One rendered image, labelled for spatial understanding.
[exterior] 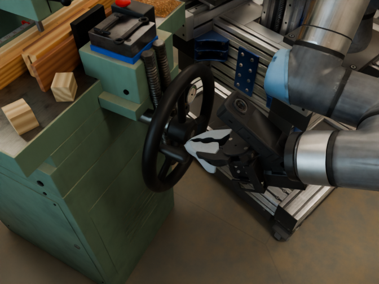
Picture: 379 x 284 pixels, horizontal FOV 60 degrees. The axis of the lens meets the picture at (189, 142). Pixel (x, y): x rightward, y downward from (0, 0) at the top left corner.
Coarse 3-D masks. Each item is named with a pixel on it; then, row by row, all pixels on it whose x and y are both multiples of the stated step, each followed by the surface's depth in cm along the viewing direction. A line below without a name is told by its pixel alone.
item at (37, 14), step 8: (0, 0) 64; (8, 0) 63; (16, 0) 62; (24, 0) 61; (32, 0) 60; (40, 0) 62; (0, 8) 66; (8, 8) 65; (16, 8) 64; (24, 8) 63; (32, 8) 62; (40, 8) 63; (48, 8) 64; (56, 8) 66; (24, 16) 64; (32, 16) 63; (40, 16) 63
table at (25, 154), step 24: (168, 24) 85; (24, 72) 70; (0, 96) 65; (24, 96) 65; (48, 96) 65; (96, 96) 69; (0, 120) 60; (48, 120) 60; (72, 120) 65; (0, 144) 57; (24, 144) 57; (48, 144) 61; (24, 168) 58
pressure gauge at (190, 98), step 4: (192, 84) 100; (188, 88) 98; (192, 88) 100; (196, 88) 102; (188, 92) 98; (192, 92) 101; (188, 96) 99; (192, 96) 102; (188, 100) 101; (192, 100) 103
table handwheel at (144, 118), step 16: (192, 64) 64; (176, 80) 60; (192, 80) 62; (208, 80) 72; (176, 96) 58; (208, 96) 77; (144, 112) 72; (160, 112) 57; (208, 112) 81; (160, 128) 58; (176, 128) 68; (192, 128) 69; (144, 144) 59; (176, 144) 70; (144, 160) 60; (192, 160) 82; (144, 176) 62; (160, 176) 69; (176, 176) 77; (160, 192) 70
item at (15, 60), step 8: (96, 0) 82; (104, 0) 83; (112, 0) 86; (80, 8) 79; (104, 8) 84; (32, 40) 70; (8, 56) 66; (16, 56) 66; (0, 64) 65; (8, 64) 65; (16, 64) 67; (24, 64) 69; (0, 72) 64; (8, 72) 66; (16, 72) 68; (0, 80) 65; (8, 80) 67; (0, 88) 66
